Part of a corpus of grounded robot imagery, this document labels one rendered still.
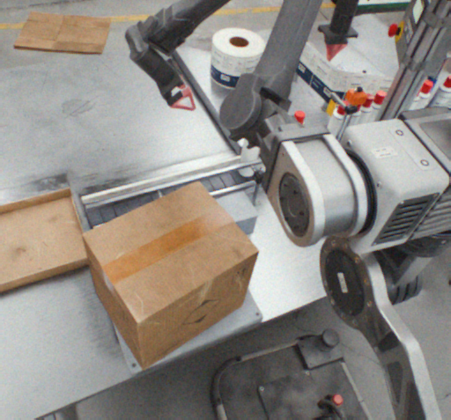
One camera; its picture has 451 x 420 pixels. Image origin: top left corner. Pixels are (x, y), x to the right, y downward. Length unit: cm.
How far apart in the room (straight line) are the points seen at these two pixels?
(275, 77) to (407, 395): 60
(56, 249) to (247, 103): 79
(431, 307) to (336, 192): 193
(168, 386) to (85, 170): 98
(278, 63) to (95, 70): 125
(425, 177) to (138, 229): 60
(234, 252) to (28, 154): 87
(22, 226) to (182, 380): 98
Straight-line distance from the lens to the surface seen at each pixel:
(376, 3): 288
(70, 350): 118
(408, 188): 60
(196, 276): 91
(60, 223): 137
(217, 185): 138
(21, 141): 164
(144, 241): 96
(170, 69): 113
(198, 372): 201
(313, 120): 170
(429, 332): 241
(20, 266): 132
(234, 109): 73
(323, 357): 182
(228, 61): 170
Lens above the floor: 191
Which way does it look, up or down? 50 degrees down
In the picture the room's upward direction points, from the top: 10 degrees clockwise
